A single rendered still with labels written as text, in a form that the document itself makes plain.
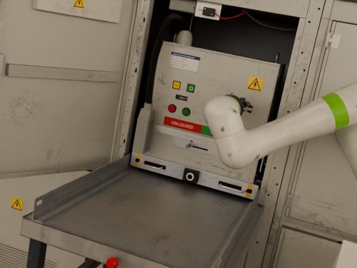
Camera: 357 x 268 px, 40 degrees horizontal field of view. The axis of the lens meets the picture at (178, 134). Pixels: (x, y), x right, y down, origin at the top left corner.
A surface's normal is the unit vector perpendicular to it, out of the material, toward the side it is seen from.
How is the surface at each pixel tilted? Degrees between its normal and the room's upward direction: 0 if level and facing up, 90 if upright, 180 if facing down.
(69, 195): 90
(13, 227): 90
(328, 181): 90
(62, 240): 90
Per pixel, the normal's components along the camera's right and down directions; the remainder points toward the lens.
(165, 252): 0.18, -0.96
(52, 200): 0.94, 0.23
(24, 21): 0.70, 0.28
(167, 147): -0.31, 0.15
